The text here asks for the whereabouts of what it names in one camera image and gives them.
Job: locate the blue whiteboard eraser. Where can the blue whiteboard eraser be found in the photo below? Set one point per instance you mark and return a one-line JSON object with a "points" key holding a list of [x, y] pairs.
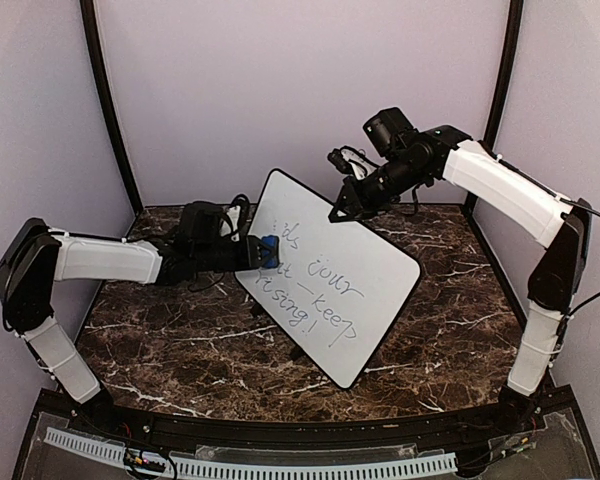
{"points": [[270, 251]]}

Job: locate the white slotted cable duct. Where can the white slotted cable duct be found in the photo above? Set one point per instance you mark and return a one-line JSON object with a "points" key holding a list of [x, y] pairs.
{"points": [[240, 463]]}

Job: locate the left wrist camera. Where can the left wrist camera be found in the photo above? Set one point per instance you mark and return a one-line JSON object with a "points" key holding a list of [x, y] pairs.
{"points": [[234, 217]]}

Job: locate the black frame post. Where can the black frame post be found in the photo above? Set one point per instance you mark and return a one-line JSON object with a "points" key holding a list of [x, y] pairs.
{"points": [[108, 109], [505, 71]]}

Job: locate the black curved front rail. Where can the black curved front rail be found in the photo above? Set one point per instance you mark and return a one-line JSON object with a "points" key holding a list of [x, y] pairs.
{"points": [[460, 428]]}

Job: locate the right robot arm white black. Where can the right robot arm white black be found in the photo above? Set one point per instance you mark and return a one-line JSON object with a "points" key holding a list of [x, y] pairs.
{"points": [[415, 158]]}

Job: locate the right black frame post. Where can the right black frame post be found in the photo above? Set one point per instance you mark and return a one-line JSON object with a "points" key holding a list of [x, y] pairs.
{"points": [[505, 71]]}

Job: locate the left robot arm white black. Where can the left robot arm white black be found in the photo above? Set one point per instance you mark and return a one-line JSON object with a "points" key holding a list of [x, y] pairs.
{"points": [[208, 238]]}

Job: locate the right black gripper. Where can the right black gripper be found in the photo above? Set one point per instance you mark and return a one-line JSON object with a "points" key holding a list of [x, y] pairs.
{"points": [[354, 213]]}

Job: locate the left black frame post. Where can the left black frame post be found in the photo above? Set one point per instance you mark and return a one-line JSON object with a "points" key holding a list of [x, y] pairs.
{"points": [[108, 109]]}

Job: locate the white whiteboard black frame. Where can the white whiteboard black frame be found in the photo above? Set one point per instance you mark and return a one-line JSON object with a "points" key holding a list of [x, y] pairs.
{"points": [[339, 287]]}

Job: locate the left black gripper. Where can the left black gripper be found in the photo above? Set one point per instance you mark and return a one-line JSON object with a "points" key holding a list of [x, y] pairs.
{"points": [[250, 259]]}

